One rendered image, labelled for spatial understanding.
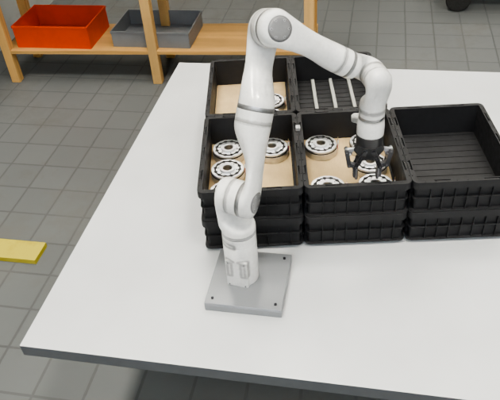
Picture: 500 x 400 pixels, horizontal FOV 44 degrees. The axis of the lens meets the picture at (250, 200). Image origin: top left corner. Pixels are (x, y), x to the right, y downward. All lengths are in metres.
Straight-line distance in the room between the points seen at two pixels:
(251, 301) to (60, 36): 3.00
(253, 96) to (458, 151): 0.83
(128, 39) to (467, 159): 2.71
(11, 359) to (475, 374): 1.80
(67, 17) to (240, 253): 3.30
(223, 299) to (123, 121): 2.35
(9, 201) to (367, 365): 2.35
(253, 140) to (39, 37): 3.09
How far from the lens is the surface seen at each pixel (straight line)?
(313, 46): 1.52
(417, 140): 2.12
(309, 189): 1.73
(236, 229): 1.60
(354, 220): 1.82
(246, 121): 1.49
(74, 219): 3.24
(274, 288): 1.72
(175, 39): 4.12
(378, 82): 1.61
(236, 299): 1.70
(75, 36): 4.32
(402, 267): 1.84
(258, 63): 1.53
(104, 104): 4.13
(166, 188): 2.15
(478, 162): 2.05
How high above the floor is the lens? 2.01
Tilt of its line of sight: 40 degrees down
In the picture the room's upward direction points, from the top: 4 degrees counter-clockwise
